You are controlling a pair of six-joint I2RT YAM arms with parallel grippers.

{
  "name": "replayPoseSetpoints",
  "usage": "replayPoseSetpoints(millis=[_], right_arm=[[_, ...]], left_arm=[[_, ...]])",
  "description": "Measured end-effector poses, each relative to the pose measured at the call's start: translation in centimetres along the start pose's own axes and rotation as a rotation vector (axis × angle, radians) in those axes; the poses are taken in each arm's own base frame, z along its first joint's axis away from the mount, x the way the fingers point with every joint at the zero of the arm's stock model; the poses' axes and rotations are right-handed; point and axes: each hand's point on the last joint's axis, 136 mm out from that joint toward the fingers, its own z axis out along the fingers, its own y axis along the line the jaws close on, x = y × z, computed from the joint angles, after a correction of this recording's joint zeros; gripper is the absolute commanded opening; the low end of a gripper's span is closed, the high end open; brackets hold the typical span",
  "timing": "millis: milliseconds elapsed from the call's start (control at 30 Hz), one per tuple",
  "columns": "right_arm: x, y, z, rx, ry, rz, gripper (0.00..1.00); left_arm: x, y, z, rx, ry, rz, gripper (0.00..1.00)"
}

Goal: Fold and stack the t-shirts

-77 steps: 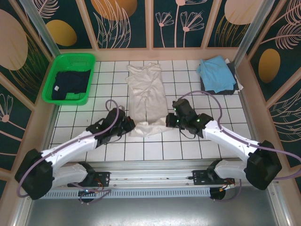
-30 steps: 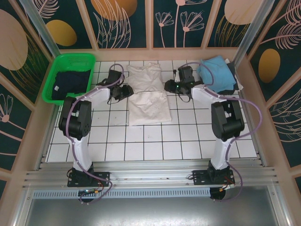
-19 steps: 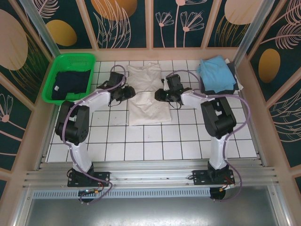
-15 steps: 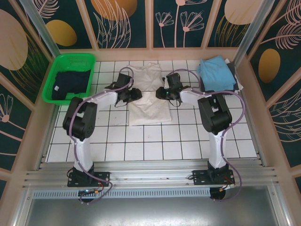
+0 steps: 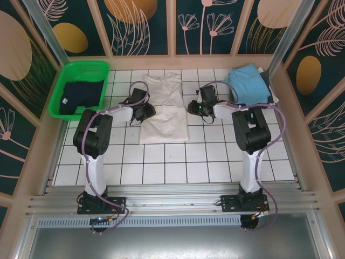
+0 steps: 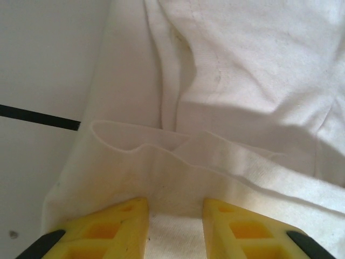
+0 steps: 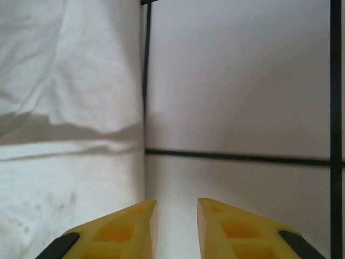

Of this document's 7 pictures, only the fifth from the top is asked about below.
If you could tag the white printed t-shirt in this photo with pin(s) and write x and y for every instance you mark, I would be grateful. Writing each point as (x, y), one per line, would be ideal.
(164, 126)

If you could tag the aluminium frame post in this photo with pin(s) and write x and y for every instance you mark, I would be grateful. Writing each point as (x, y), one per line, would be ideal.
(285, 35)
(54, 40)

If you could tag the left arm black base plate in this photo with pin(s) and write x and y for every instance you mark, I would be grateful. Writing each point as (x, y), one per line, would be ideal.
(118, 203)

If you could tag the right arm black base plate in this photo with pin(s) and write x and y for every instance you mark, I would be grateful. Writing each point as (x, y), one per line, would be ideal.
(229, 202)

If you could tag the light blue t-shirt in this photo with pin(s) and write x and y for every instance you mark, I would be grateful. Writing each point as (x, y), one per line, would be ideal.
(248, 83)

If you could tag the navy t-shirt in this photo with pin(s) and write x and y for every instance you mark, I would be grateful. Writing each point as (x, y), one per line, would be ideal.
(81, 94)

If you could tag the folded dark grey garment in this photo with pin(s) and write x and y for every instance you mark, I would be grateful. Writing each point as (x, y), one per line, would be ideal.
(275, 99)

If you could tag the grey metal plate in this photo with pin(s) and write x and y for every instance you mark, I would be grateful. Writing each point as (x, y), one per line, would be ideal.
(172, 242)

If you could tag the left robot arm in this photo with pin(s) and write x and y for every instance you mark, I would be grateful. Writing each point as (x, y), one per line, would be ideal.
(94, 172)

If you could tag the green plastic basket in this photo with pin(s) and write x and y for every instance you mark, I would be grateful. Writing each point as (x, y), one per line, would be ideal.
(81, 67)

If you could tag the aluminium mounting rail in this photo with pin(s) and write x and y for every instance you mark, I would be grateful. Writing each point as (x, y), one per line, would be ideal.
(172, 194)

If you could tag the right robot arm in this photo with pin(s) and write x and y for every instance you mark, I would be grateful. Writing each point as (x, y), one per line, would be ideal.
(252, 172)

